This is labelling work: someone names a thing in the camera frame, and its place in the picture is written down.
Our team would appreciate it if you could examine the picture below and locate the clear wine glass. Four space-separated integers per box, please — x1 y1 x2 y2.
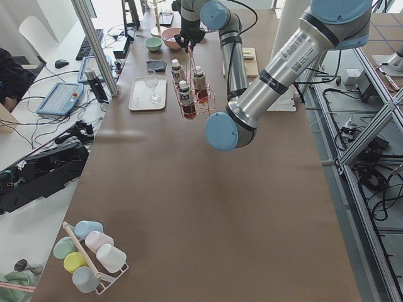
144 69 161 104

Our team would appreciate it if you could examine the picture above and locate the grey blue cup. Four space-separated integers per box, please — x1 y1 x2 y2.
72 266 99 293

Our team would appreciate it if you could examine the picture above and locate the black thermos bottle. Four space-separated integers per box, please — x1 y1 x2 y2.
84 67 109 104

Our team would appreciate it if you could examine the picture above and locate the wooden glass stand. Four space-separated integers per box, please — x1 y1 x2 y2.
147 0 166 38

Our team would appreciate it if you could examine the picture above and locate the black electronics box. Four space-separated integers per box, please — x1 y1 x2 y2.
1 142 89 214

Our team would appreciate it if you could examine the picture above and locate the blue teach pendant near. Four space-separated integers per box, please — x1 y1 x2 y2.
36 82 84 116

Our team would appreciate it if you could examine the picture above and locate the white wire cup rack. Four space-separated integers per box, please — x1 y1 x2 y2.
62 221 129 295

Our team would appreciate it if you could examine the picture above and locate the cream serving tray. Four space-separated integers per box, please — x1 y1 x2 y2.
128 75 167 111

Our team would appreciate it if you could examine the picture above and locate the blue teach pendant far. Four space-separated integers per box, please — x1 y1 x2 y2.
77 55 105 85

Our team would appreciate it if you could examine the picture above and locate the aluminium frame post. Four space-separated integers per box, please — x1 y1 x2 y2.
71 0 118 97

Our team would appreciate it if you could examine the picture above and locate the pink cup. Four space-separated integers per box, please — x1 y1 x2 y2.
84 231 114 254

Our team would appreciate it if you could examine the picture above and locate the white cup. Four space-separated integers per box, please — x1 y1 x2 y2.
96 243 127 273

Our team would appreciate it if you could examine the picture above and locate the wooden cutting board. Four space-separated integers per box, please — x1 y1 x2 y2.
221 47 259 77

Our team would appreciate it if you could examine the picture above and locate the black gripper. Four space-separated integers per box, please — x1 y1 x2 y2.
175 28 204 53

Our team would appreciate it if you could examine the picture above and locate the yellow cup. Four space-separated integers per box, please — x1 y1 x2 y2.
63 252 87 274

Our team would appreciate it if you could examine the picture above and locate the blue teach pendant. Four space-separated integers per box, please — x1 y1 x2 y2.
36 82 84 116
77 55 105 85

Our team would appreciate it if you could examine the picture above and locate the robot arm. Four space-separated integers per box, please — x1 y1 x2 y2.
175 0 247 101
172 1 372 151

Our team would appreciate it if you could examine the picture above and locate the copper wire bottle basket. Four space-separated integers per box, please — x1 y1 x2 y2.
171 47 215 120

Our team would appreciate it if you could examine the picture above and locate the pink ribbed bowl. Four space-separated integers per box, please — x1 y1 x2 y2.
161 27 181 50

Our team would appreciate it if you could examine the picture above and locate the black keyboard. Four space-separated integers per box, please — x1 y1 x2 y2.
76 29 103 61

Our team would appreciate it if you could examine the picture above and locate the black computer mouse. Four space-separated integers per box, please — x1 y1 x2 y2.
54 59 69 69

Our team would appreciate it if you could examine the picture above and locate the green cup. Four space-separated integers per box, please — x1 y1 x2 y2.
53 237 77 259

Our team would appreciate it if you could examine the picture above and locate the dark folded cloth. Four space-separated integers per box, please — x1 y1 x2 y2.
146 60 167 72

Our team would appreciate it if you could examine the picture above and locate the green bowl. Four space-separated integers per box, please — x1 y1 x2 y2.
144 36 162 52

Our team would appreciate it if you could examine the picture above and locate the steel jigger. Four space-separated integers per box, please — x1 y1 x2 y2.
14 259 43 276

